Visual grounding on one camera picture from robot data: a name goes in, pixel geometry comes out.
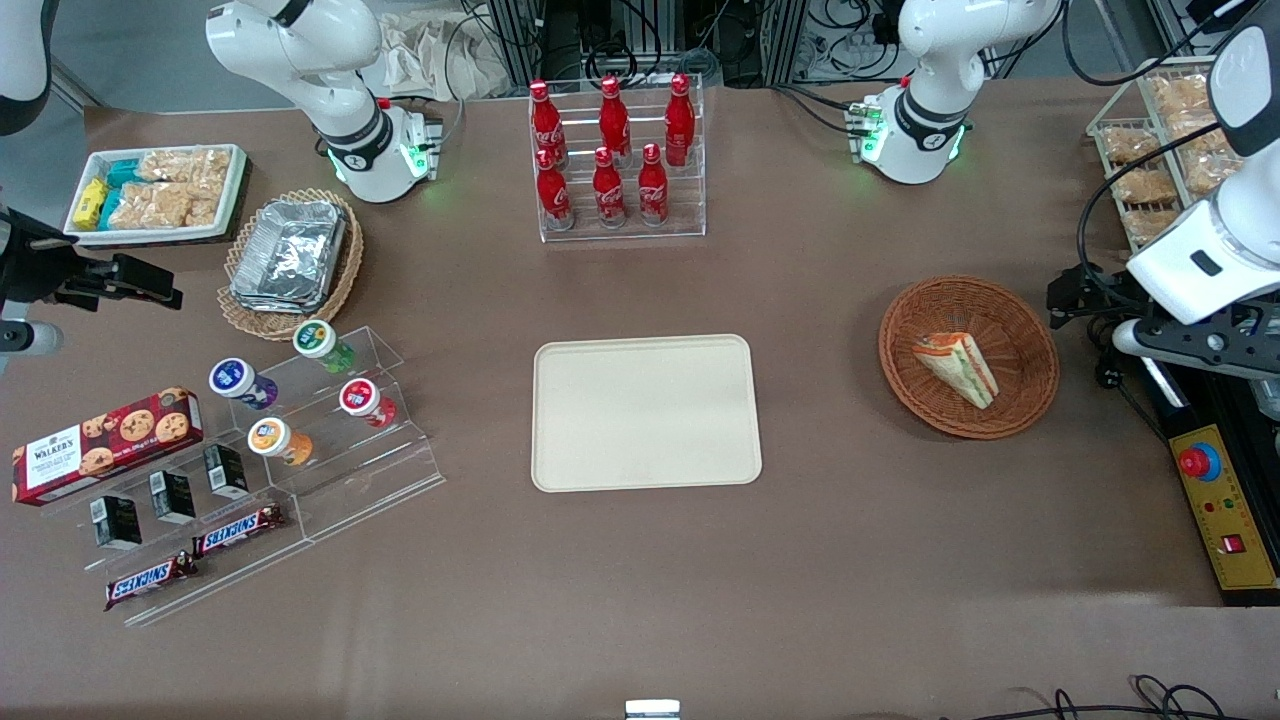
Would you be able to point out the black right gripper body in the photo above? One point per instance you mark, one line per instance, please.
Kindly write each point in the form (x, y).
(38, 262)

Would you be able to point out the triangle sandwich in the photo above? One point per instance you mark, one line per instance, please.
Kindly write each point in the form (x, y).
(960, 365)

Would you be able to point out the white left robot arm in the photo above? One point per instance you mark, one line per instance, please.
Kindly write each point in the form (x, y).
(930, 110)

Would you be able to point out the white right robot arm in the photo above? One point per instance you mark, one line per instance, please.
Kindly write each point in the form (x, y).
(300, 60)

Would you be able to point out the brown round wicker basket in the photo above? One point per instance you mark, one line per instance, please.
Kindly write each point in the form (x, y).
(1020, 340)

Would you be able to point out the white rectangular snack tray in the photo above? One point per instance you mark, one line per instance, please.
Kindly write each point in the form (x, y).
(235, 195)

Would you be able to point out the light oval wicker basket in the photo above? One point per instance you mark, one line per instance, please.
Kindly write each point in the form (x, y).
(345, 270)

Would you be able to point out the beige plastic tray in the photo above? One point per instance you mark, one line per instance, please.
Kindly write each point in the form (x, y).
(645, 415)

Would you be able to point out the clear rice cracker pack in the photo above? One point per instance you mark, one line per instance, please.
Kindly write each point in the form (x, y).
(204, 202)
(185, 164)
(150, 205)

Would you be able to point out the teal snack packet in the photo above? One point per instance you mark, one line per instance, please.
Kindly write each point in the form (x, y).
(125, 173)
(111, 207)

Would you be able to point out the bagged fried snack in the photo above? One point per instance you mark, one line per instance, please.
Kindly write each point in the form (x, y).
(1200, 135)
(1148, 225)
(1182, 95)
(1130, 145)
(1145, 186)
(1205, 172)

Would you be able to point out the yellow snack packet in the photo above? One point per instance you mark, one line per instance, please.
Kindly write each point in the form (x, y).
(90, 203)

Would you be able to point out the purple lid drink cup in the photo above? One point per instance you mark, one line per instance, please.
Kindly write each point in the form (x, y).
(235, 380)

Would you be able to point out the black equipment cabinet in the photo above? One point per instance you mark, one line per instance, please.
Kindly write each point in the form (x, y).
(1200, 400)

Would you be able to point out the stack of foil trays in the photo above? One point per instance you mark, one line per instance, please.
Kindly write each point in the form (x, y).
(290, 255)

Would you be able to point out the red Walkers cookie box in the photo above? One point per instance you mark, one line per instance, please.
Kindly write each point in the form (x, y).
(110, 445)

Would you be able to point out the green lid drink cup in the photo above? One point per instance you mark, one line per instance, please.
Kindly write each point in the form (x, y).
(318, 341)

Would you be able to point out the orange lid drink cup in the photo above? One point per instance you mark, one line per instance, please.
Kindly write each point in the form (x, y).
(272, 438)

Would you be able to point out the small black box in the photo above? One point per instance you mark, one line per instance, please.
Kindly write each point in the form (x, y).
(226, 472)
(117, 522)
(173, 497)

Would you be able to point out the yellow emergency stop box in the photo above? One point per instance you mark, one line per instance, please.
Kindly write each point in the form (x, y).
(1225, 510)

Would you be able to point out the red lid drink cup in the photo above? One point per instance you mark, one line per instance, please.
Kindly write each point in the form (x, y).
(360, 398)

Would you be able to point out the Snickers chocolate bar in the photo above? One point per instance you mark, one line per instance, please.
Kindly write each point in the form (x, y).
(238, 530)
(150, 581)

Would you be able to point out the clear acrylic stepped stand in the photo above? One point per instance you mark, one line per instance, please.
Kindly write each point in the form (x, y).
(370, 480)

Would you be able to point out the crumpled beige cloth bag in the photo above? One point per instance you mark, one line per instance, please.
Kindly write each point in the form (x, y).
(440, 55)

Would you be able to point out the red cola bottle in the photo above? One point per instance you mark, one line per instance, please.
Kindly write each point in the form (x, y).
(554, 195)
(608, 190)
(680, 115)
(546, 120)
(653, 188)
(614, 115)

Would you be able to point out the clear acrylic bottle rack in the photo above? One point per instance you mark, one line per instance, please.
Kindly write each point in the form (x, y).
(620, 232)

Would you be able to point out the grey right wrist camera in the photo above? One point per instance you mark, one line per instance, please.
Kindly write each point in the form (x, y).
(30, 338)

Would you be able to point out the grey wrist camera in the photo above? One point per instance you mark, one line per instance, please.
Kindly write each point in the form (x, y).
(30, 338)
(1200, 348)

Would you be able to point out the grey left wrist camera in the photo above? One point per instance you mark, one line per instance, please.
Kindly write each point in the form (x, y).
(1200, 348)

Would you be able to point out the aluminium equipment frame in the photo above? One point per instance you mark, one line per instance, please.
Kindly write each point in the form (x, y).
(590, 40)

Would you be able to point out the small white metal bracket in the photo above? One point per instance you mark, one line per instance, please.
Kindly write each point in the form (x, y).
(652, 710)

